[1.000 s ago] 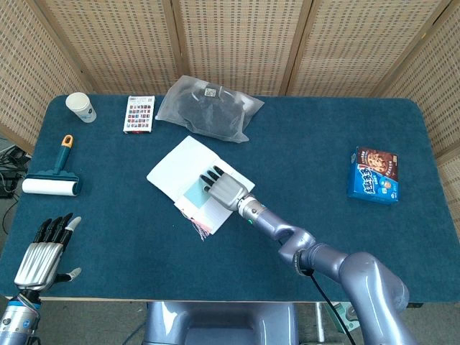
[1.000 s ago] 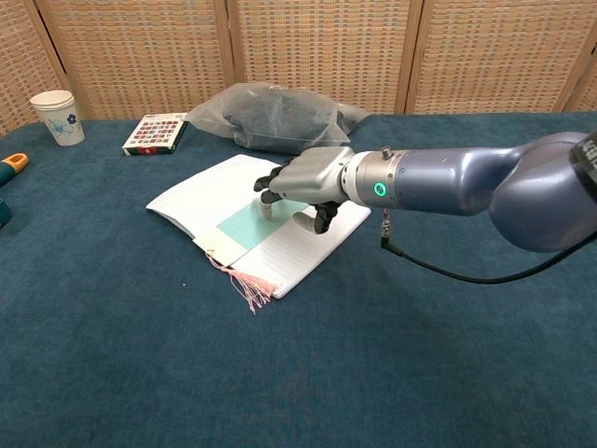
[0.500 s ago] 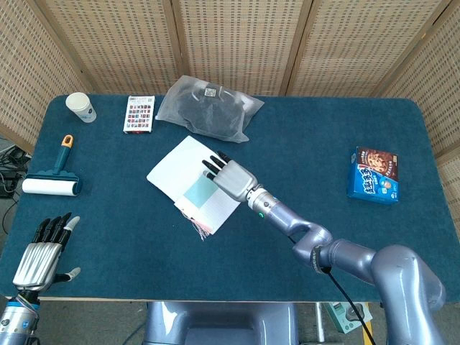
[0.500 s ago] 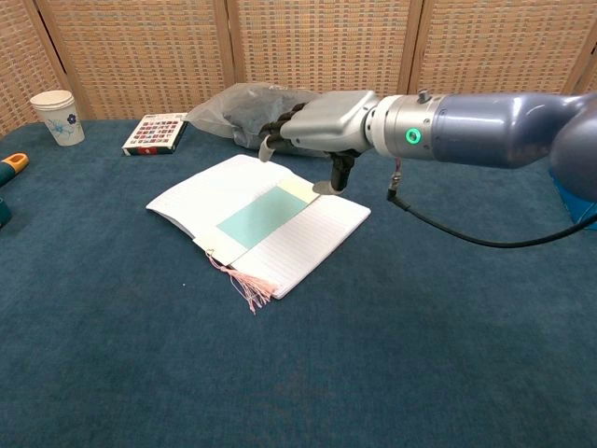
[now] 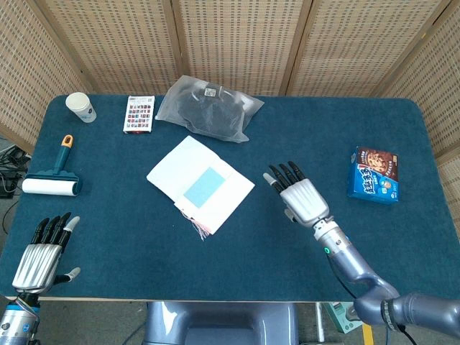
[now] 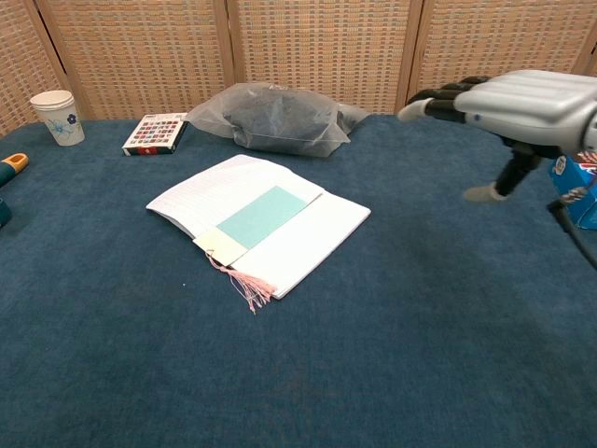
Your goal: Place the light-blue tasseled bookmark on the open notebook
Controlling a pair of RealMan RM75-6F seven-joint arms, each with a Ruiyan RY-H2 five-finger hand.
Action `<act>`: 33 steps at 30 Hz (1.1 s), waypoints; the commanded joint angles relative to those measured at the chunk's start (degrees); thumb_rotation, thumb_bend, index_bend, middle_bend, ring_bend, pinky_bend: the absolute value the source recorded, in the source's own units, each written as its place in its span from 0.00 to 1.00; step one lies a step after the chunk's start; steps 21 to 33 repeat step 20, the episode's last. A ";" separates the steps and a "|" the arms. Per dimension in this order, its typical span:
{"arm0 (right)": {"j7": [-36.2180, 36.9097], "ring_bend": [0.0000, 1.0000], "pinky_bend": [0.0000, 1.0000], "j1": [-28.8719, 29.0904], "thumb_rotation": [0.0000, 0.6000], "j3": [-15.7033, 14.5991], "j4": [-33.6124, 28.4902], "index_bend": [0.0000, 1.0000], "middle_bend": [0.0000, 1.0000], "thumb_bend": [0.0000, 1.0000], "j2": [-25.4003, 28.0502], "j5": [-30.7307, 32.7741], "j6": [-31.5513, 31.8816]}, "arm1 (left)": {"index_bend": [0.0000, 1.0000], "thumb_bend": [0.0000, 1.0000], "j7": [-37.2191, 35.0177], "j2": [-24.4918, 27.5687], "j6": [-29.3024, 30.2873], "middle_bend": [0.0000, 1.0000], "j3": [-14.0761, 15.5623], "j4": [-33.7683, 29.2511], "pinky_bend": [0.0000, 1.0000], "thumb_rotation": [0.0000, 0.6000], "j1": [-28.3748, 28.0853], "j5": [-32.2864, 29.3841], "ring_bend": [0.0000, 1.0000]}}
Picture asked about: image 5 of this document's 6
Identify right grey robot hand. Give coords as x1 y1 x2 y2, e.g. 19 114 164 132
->
262 161 331 228

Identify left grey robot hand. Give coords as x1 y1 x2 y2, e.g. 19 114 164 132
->
11 211 82 294

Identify teal white bookmark pink tassel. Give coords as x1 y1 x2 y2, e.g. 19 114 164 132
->
175 161 234 241

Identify blue chocolate cookie box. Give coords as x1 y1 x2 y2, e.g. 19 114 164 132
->
346 145 400 206

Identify teal lint roller orange tip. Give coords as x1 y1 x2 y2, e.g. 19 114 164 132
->
21 134 83 198

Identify teal felt table cover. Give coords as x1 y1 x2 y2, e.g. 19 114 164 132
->
0 93 460 303

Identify green white carton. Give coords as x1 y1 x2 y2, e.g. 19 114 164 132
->
323 301 364 334

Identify metal table leg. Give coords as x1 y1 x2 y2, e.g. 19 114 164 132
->
314 301 326 342

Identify clear plastic bag dark contents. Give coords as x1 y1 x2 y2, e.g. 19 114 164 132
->
155 75 265 144

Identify open white lined notebook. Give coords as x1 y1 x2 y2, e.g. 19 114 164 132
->
146 135 256 236

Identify blue-grey robot torso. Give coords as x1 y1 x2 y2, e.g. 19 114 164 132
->
143 300 299 345

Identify white paper cup blue flower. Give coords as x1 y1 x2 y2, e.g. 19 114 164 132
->
65 92 97 124

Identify woven wooden folding screen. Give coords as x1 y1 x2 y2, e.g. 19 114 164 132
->
0 0 460 234

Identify small box with picture grid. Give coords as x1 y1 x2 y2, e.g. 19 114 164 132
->
122 95 156 135

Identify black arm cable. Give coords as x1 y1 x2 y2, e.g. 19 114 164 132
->
325 258 418 345

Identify black floor cables bundle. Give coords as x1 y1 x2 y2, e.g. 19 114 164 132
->
0 136 32 234

